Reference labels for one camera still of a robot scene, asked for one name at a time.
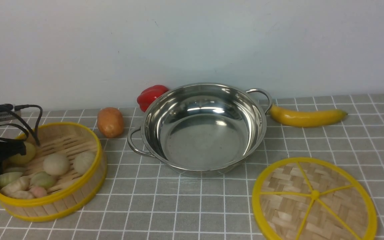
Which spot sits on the bamboo steamer basket yellow rim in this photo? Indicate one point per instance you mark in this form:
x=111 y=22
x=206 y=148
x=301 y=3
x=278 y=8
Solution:
x=72 y=190

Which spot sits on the woven bamboo steamer lid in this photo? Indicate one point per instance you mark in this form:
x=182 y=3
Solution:
x=305 y=198

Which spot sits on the stainless steel pot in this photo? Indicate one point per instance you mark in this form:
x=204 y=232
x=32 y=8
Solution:
x=203 y=129

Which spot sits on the yellow-green round bun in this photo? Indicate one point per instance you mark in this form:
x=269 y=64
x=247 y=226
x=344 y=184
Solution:
x=19 y=159

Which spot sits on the green dumpling upper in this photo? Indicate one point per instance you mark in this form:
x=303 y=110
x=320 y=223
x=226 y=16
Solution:
x=15 y=170

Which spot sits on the green dumpling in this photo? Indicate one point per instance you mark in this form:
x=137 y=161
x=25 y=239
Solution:
x=42 y=179
x=7 y=178
x=15 y=170

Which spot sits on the green dumpling left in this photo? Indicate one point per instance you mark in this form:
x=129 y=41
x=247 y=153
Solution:
x=7 y=178

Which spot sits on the white dumpling large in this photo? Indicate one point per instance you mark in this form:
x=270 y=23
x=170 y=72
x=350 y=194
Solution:
x=20 y=184

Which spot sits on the white dumpling small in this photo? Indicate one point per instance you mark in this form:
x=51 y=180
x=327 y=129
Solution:
x=21 y=194

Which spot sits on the green dumpling centre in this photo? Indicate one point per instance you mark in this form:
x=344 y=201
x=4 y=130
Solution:
x=42 y=179

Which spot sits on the pink dumpling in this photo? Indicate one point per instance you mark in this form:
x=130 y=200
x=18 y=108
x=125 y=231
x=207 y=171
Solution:
x=38 y=191

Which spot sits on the white round bun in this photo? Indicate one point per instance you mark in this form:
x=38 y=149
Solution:
x=56 y=164

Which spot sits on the pale green round bun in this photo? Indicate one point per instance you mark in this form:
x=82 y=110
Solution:
x=83 y=161

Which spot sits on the brown potato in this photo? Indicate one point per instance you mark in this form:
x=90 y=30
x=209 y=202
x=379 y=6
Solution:
x=110 y=122

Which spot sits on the yellow banana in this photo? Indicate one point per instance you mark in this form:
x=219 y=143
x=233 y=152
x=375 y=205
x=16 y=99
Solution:
x=306 y=119

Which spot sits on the grey checked tablecloth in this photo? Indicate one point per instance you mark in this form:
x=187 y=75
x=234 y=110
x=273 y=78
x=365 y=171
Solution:
x=143 y=199

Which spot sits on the red bell pepper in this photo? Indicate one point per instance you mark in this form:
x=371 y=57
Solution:
x=150 y=94

